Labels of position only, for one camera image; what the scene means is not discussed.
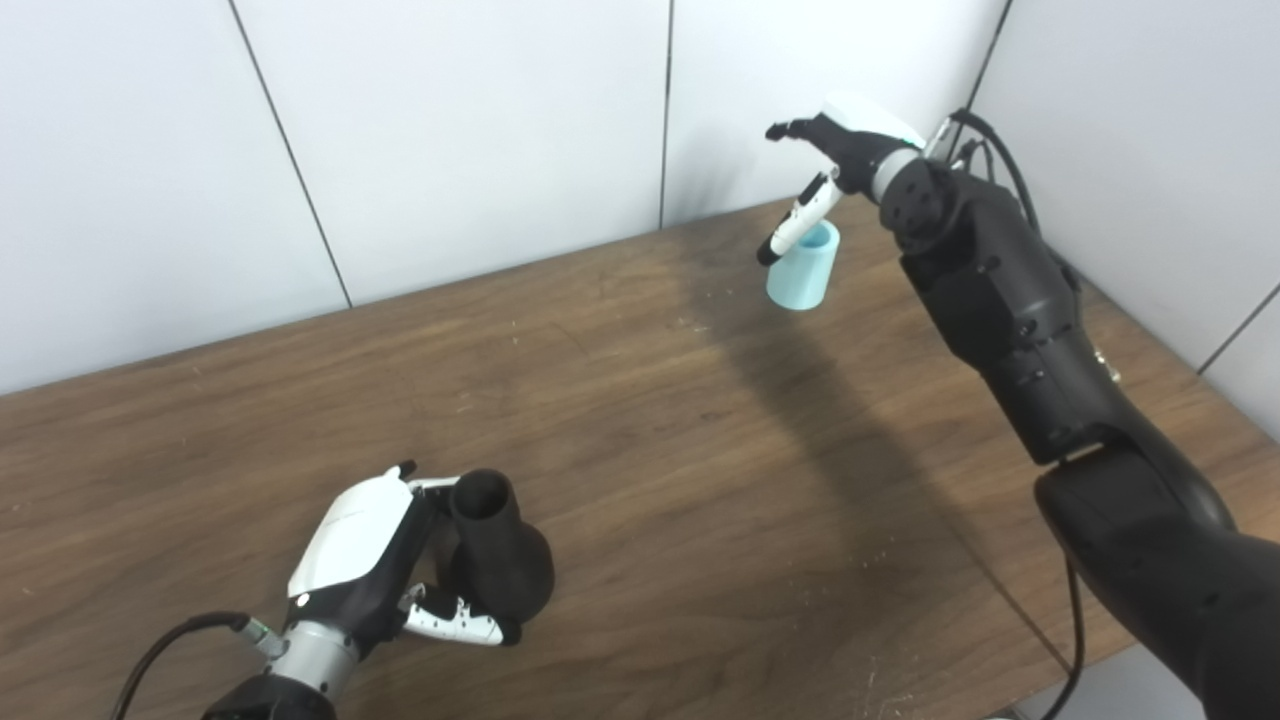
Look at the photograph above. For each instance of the light blue cylinder cup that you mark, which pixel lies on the light blue cylinder cup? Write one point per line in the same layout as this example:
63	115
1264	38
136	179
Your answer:
805	275

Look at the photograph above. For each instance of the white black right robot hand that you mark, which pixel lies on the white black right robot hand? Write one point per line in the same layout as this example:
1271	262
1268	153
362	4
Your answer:
855	145

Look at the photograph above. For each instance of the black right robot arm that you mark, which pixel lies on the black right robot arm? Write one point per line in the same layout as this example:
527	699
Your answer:
1030	320

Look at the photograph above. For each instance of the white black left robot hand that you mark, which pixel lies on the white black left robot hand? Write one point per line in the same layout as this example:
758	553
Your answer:
355	545

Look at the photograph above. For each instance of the black funnel-shaped nozzle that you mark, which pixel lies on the black funnel-shaped nozzle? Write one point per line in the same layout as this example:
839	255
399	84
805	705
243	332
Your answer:
500	570

